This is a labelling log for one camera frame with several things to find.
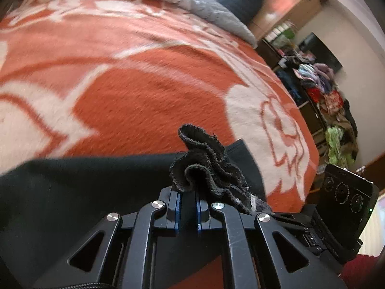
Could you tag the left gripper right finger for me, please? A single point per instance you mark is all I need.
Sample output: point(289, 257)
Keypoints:
point(260, 253)

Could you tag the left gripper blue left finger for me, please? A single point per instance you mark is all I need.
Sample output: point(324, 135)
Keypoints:
point(119, 251)

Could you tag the black pants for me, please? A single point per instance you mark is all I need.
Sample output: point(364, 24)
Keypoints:
point(47, 205)

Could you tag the red right sleeve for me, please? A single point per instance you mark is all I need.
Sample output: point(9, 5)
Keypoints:
point(355, 271)

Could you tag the pile of colourful clothes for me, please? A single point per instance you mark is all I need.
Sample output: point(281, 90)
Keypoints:
point(305, 78)

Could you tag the black television screen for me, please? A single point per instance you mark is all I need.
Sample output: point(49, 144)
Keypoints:
point(320, 51)

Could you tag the orange white floral blanket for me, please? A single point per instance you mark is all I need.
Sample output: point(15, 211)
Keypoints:
point(117, 78)

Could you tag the wooden cabinet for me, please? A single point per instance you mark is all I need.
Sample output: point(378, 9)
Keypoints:
point(275, 12)

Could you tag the black bag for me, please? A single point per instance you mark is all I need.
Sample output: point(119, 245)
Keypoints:
point(244, 10)

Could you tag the phone on gripper mount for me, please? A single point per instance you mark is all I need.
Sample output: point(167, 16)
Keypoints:
point(346, 203)

